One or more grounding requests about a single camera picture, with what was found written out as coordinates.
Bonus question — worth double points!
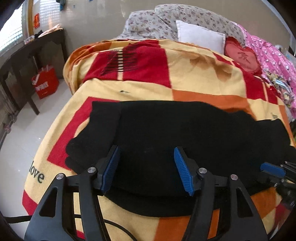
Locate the red heart cushion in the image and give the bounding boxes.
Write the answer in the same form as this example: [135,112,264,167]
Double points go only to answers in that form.
[224,36,262,76]

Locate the white pillow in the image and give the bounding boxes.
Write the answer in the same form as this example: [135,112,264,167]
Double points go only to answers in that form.
[176,20,226,54]

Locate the red shopping bag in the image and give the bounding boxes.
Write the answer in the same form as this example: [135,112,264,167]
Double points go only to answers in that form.
[32,65,59,99]

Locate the grey floral quilt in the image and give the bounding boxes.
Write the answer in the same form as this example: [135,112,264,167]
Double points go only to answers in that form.
[116,4,245,47]

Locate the colourful folded cloth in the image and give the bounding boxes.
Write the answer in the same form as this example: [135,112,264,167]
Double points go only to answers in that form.
[264,69,295,110]

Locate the red orange yellow blanket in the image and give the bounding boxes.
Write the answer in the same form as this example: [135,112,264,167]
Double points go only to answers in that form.
[23,40,295,240]

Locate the pink patterned quilt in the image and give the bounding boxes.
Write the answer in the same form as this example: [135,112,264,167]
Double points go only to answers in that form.
[236,24,295,88]

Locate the dark wooden desk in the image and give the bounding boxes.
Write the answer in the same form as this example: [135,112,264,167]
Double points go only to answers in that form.
[0,28,69,116]

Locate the black pants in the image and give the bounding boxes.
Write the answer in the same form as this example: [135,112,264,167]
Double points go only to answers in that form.
[65,101,295,217]

